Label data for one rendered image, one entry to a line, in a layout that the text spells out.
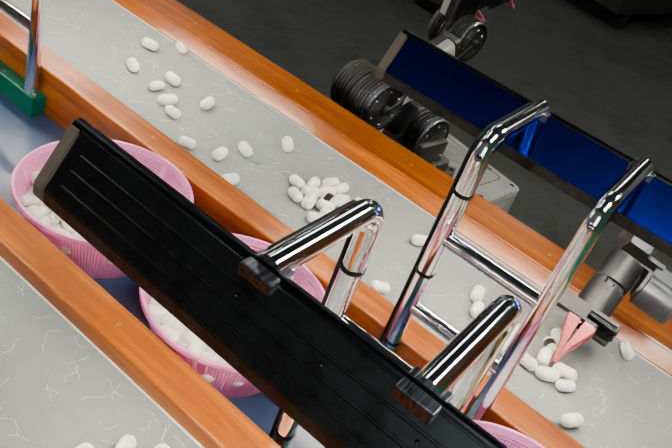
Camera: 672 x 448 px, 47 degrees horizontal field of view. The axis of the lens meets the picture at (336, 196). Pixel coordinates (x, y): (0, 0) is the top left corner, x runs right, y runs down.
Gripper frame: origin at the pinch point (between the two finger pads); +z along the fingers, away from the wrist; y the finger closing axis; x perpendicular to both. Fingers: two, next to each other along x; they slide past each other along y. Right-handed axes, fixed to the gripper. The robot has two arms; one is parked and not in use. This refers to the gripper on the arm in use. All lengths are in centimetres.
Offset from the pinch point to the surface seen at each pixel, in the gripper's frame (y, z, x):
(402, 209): -37.1, -8.1, 9.4
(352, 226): -18, 14, -61
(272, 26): -205, -94, 185
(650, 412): 15.3, -2.6, 4.3
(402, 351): -16.9, 15.0, -12.2
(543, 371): -0.3, 3.6, -3.5
